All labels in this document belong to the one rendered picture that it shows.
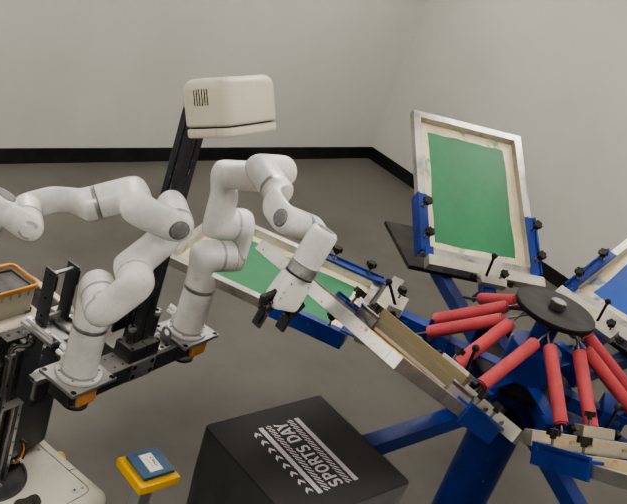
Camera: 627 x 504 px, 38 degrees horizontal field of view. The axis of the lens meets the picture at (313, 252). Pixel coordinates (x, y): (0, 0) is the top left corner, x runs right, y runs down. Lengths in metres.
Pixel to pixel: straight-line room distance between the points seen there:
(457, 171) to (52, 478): 2.24
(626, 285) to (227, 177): 2.29
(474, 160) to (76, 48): 2.93
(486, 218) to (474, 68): 3.63
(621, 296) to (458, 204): 0.83
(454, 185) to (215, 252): 1.84
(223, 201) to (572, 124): 4.92
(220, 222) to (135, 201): 0.50
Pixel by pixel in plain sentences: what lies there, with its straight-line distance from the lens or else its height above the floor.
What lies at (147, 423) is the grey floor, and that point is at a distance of 4.32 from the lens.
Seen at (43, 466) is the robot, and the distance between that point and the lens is 3.58.
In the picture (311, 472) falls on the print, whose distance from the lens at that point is 2.80.
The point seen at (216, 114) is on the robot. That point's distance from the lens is 2.22.
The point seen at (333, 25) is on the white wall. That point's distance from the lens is 7.52.
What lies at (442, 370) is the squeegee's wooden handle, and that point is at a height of 1.28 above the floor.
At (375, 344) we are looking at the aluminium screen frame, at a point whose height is 1.54.
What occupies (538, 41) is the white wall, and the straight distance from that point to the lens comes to 7.48.
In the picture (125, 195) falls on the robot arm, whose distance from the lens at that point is 2.23.
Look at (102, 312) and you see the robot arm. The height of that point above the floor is 1.41.
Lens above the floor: 2.66
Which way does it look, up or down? 25 degrees down
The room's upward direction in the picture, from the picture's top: 19 degrees clockwise
